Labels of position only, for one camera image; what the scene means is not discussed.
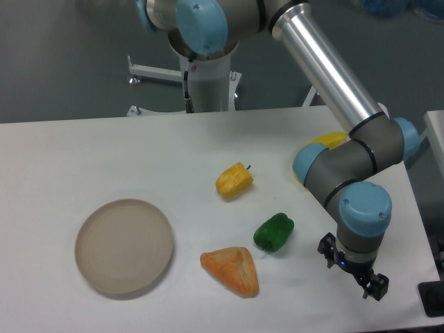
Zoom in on yellow bell pepper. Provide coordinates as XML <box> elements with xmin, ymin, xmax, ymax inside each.
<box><xmin>215</xmin><ymin>162</ymin><xmax>253</xmax><ymax>199</ymax></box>

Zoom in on black device at table edge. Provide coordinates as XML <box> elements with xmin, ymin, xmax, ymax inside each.
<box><xmin>418</xmin><ymin>281</ymin><xmax>443</xmax><ymax>318</ymax></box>

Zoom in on yellow banana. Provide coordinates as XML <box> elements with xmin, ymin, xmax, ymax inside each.
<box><xmin>293</xmin><ymin>131</ymin><xmax>348</xmax><ymax>183</ymax></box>

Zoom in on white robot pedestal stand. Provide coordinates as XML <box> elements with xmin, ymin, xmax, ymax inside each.
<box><xmin>125</xmin><ymin>34</ymin><xmax>244</xmax><ymax>117</ymax></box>

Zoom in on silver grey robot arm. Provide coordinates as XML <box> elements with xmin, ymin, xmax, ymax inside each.
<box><xmin>135</xmin><ymin>1</ymin><xmax>419</xmax><ymax>300</ymax></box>

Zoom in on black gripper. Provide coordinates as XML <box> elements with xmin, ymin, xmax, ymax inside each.
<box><xmin>317</xmin><ymin>232</ymin><xmax>389</xmax><ymax>300</ymax></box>

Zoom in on blue mesh bag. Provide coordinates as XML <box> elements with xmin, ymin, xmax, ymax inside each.
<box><xmin>357</xmin><ymin>0</ymin><xmax>443</xmax><ymax>23</ymax></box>

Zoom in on white side table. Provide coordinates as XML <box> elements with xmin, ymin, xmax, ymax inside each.
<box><xmin>424</xmin><ymin>110</ymin><xmax>443</xmax><ymax>160</ymax></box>

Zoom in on orange triangular bread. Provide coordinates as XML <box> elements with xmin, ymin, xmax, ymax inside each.
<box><xmin>200</xmin><ymin>247</ymin><xmax>259</xmax><ymax>298</ymax></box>

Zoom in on beige round plate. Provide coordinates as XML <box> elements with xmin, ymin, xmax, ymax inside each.
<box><xmin>74</xmin><ymin>199</ymin><xmax>174</xmax><ymax>300</ymax></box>

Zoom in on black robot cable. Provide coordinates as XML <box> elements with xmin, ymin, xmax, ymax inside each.
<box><xmin>182</xmin><ymin>51</ymin><xmax>197</xmax><ymax>114</ymax></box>

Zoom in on green bell pepper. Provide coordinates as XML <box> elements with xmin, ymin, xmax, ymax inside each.
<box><xmin>253</xmin><ymin>212</ymin><xmax>294</xmax><ymax>253</ymax></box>

